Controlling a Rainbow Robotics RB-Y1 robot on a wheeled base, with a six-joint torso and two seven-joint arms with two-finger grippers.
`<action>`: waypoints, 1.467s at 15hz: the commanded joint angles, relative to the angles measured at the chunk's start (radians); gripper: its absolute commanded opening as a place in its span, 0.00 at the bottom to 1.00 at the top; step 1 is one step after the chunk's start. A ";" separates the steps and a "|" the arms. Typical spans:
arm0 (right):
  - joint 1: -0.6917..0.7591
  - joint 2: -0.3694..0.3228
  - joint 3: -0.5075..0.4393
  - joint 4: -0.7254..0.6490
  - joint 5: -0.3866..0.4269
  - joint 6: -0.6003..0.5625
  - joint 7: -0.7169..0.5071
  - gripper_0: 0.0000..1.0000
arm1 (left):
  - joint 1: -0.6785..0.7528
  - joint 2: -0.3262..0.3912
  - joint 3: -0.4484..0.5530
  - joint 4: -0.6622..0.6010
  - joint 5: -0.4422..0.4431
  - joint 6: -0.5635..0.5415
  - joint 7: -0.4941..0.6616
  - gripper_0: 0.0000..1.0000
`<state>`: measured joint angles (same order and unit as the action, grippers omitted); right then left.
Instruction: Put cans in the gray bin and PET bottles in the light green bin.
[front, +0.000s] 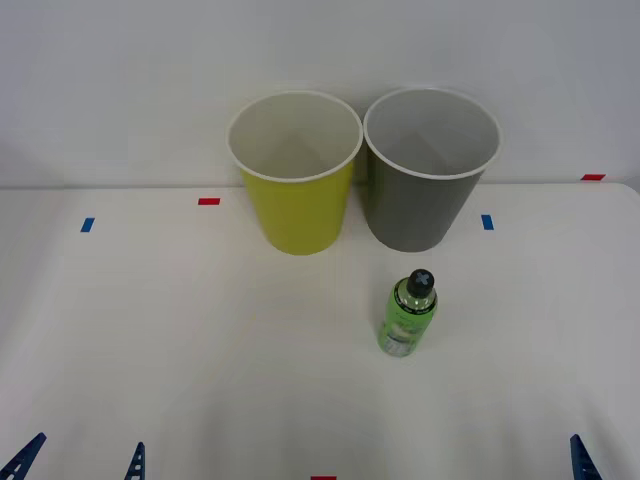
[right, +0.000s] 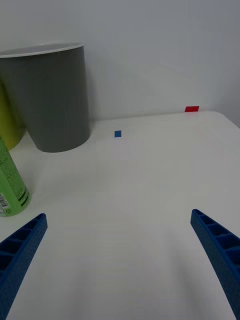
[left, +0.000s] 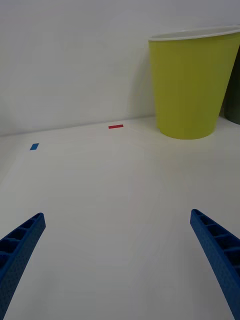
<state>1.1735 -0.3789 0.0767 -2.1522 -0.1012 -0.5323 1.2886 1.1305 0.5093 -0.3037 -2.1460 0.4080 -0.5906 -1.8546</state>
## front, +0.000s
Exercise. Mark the yellow-green plastic waste bin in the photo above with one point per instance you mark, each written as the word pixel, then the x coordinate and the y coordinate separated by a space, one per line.
pixel 300 215

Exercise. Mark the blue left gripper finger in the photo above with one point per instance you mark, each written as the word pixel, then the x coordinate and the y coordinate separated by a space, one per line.
pixel 22 457
pixel 136 465

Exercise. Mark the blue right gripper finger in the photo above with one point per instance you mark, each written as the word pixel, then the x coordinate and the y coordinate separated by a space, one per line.
pixel 582 460

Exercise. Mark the green bottle with black cap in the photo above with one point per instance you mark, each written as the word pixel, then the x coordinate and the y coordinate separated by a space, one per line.
pixel 407 320

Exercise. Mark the grey plastic waste bin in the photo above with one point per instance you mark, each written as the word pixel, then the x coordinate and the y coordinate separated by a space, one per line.
pixel 415 210

